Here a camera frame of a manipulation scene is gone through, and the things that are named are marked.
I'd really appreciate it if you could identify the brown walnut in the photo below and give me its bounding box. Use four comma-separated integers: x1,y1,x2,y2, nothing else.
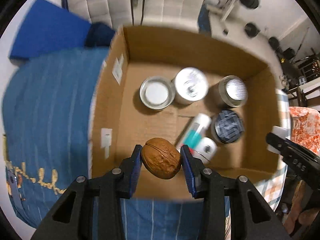
141,138,182,179

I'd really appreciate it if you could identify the white teal spray bottle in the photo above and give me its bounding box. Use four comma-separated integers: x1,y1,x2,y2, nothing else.
176,113,212,152

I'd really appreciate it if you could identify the black round ME compact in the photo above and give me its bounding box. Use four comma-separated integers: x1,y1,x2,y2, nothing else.
210,109,245,144

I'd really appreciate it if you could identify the silver white jar lid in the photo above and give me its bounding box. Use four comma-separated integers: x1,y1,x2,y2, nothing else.
139,76,176,111

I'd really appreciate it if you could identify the white round jar panda label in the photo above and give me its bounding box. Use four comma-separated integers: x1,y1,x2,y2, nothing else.
172,67,209,105

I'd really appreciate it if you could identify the perforated steel strainer cup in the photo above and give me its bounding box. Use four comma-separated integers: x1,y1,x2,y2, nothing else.
210,75,248,109

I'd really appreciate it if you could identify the plaid checked blanket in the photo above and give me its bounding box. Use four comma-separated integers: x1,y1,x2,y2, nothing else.
254,89,291,211

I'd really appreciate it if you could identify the orange white floral towel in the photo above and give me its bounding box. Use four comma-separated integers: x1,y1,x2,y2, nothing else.
289,107,320,156

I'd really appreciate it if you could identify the open cardboard box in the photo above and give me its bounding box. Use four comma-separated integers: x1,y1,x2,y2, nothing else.
89,25,280,183

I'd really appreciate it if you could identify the brown wooden chair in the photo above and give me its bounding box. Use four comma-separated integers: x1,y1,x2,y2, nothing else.
287,54,319,111

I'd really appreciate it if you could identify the blue striped bed sheet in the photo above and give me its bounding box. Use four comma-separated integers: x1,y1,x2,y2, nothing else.
2,47,202,239

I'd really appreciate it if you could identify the black blue weight bench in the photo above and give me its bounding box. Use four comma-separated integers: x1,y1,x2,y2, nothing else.
197,4,212,36

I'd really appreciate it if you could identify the floor barbell with plates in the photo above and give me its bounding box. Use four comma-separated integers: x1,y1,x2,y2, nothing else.
244,22,283,53

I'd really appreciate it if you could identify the blue foam cushion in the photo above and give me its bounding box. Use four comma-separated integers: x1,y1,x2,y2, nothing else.
9,0,116,60

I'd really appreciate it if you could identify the right white padded chair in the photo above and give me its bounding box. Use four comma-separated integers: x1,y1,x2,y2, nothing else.
141,0,204,33

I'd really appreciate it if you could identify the white padded chair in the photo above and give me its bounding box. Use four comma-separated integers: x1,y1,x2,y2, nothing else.
141,0,204,33
67,0,134,30

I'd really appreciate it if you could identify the left white padded chair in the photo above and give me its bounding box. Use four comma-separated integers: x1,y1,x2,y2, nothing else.
67,0,134,30

